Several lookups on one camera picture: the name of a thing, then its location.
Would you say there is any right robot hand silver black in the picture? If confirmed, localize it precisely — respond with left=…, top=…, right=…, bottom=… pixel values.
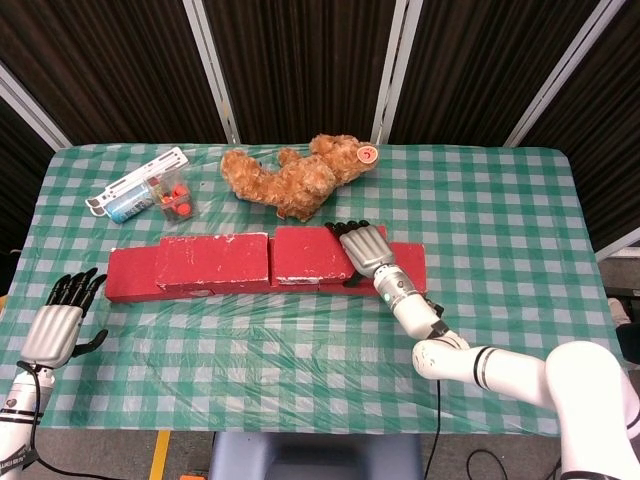
left=324, top=218, right=396, bottom=289

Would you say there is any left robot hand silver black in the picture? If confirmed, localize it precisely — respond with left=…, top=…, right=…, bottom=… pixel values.
left=18, top=267, right=110, bottom=369

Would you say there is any brown plush toy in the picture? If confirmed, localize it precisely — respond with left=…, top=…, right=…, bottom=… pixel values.
left=220, top=133, right=380, bottom=222

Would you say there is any green white checkered tablecloth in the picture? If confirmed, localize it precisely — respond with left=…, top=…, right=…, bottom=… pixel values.
left=0, top=142, right=639, bottom=441

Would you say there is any blue white can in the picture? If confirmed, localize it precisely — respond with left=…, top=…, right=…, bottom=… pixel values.
left=106, top=182, right=156, bottom=225

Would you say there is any dark corrugated screen panel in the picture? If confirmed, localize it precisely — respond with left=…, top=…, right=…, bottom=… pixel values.
left=519, top=0, right=640, bottom=254
left=0, top=97, right=57, bottom=251
left=392, top=0, right=601, bottom=147
left=0, top=0, right=229, bottom=147
left=202, top=0, right=401, bottom=146

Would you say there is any yellow floor tape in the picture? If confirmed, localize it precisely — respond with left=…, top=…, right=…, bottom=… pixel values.
left=148, top=429, right=172, bottom=480

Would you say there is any clear cup with red caps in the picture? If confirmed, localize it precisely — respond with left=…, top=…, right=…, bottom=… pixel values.
left=144, top=169, right=201, bottom=226

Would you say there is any white slotted plastic strip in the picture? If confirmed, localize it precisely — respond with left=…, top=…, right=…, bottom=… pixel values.
left=84, top=144, right=190, bottom=220

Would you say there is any blue grey chair seat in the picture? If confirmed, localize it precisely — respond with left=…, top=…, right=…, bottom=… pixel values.
left=207, top=431, right=425, bottom=480

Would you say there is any white rounded object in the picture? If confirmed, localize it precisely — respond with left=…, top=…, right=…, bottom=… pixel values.
left=607, top=297, right=632, bottom=331

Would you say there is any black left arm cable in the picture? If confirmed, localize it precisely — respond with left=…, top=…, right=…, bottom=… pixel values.
left=22, top=363, right=69, bottom=476

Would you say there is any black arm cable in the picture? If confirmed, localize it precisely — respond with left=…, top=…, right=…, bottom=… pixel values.
left=430, top=377, right=445, bottom=480
left=22, top=363, right=69, bottom=476

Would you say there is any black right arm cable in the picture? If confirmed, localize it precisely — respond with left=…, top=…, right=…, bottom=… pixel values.
left=430, top=377, right=445, bottom=480

